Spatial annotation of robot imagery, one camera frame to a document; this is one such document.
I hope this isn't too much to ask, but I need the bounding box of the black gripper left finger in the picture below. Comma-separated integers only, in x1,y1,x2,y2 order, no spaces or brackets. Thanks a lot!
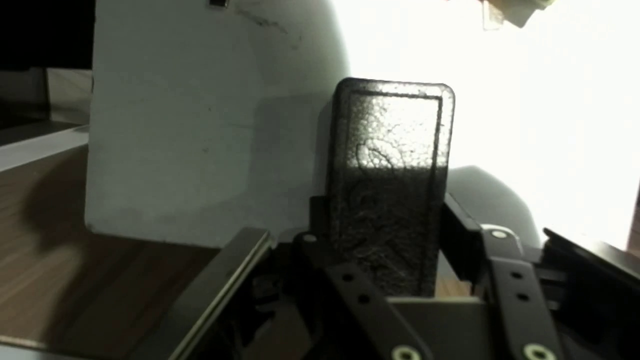
293,194,436,360

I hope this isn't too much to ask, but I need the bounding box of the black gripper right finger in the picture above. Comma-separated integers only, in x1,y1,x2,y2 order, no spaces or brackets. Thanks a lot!
439,189,571,360

